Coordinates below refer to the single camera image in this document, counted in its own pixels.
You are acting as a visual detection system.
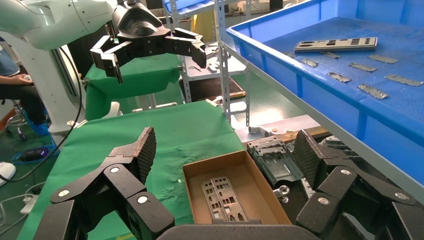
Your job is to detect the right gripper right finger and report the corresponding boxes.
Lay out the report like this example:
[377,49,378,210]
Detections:
[293,129,424,240]

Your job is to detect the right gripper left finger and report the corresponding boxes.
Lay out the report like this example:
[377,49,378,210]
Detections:
[33,126,175,240]

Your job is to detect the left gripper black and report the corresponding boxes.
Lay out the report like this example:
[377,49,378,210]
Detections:
[90,0,208,84]

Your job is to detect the grey pipe elbow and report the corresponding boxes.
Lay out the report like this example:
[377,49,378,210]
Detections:
[248,125,273,139]

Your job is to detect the black parts tray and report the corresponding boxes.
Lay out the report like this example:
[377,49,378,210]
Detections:
[245,132,424,240]

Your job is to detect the brown cardboard box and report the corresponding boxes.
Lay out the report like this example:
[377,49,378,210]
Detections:
[182,149,292,226]

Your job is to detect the person's hand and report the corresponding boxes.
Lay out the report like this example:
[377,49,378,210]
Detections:
[14,74,33,86]

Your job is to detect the small green table cloth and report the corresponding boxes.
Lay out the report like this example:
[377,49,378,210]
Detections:
[84,52,183,121]

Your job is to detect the dark stacked metal plates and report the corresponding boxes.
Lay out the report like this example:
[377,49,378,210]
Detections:
[318,135,362,160]

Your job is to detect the yellow tape strip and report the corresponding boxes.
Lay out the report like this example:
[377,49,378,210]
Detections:
[105,232,135,240]

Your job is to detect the small blue plastic bin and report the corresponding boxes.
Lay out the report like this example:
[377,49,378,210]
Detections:
[162,0,216,14]

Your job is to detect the yellow sheet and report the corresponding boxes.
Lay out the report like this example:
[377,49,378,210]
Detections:
[190,9,216,42]

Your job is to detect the white plastic chair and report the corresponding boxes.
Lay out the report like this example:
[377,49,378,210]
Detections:
[100,101,123,120]

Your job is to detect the wooden batten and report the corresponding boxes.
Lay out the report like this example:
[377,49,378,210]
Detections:
[243,125,332,145]

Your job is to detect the large blue plastic bin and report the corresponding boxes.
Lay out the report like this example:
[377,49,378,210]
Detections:
[225,0,424,186]

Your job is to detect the dark board wooden edge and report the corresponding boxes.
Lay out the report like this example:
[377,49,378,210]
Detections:
[178,76,247,102]

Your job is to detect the white flat panel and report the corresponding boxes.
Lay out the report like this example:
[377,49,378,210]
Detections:
[234,114,322,144]

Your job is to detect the grey slotted metal shelf rack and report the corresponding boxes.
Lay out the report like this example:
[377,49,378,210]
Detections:
[162,0,253,127]

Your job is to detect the black device purple light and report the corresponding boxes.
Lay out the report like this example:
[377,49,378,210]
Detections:
[18,147,51,163]

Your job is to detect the white power strip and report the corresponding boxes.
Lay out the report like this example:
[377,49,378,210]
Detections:
[19,195,40,216]

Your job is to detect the blue shoe cover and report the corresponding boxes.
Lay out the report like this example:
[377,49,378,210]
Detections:
[24,114,51,136]

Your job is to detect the white round floor base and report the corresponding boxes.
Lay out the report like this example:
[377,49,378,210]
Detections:
[0,161,17,187]

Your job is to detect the metal stool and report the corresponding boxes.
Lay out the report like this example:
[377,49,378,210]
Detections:
[4,99,28,141]

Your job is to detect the seated person blue shirt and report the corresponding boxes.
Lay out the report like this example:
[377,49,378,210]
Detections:
[0,36,46,127]

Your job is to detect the long silver I/O shield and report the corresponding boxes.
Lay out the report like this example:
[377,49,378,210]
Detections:
[293,36,379,54]

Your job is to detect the white table frame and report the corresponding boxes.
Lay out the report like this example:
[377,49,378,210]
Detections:
[131,93,179,114]

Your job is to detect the silver metal bracket part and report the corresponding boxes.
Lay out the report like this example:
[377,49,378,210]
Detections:
[246,135,304,186]

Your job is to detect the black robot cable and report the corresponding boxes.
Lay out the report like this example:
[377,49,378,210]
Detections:
[0,47,83,184]

